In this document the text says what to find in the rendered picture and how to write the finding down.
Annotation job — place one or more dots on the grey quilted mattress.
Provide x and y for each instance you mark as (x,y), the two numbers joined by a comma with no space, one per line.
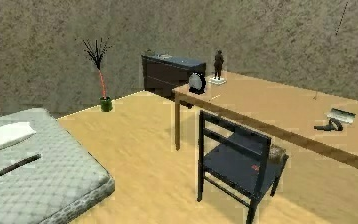
(63,173)

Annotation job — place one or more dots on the round alarm clock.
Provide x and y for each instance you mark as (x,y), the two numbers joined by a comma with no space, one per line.
(197,83)

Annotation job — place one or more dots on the thin pencil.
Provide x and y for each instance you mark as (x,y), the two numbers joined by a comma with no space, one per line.
(215,97)

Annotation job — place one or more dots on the dark chest of drawers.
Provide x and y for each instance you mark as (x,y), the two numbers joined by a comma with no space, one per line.
(163,75)

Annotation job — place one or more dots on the dark figurine on white base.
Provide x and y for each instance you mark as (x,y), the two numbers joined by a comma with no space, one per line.
(218,65)

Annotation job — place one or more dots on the black wooden chair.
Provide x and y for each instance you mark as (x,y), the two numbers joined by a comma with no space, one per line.
(235,160)

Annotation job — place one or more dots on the house plant in green pot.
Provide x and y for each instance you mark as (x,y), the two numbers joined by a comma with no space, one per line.
(105,104)

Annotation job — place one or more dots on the wooden table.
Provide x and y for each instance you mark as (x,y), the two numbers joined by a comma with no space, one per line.
(287,110)

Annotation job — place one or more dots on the black watch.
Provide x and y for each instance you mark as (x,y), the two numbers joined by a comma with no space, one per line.
(330,125)

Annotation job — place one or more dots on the grey book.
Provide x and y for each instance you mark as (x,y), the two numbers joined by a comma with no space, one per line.
(341,116)

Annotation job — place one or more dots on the white pillow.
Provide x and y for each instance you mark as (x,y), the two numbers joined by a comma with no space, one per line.
(7,135)

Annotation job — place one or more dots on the dark long bat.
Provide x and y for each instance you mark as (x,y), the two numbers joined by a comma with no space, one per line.
(13,166)

